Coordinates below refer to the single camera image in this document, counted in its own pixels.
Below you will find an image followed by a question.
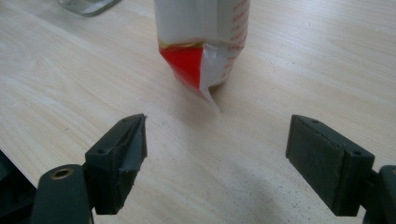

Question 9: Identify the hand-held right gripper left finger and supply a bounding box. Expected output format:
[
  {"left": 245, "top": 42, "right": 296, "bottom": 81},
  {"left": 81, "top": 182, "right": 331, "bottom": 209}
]
[{"left": 84, "top": 113, "right": 149, "bottom": 216}]

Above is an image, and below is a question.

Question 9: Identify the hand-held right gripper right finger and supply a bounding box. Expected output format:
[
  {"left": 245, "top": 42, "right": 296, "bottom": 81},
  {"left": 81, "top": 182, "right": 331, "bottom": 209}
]
[{"left": 285, "top": 114, "right": 376, "bottom": 217}]

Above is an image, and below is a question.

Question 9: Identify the white plastic bag red print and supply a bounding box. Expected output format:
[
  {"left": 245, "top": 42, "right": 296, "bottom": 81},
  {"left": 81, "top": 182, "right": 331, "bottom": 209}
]
[{"left": 153, "top": 0, "right": 251, "bottom": 114}]

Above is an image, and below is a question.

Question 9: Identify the clear jar with black lid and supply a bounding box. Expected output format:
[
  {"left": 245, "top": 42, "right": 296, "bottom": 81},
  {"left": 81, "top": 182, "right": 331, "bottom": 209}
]
[{"left": 56, "top": 0, "right": 122, "bottom": 18}]

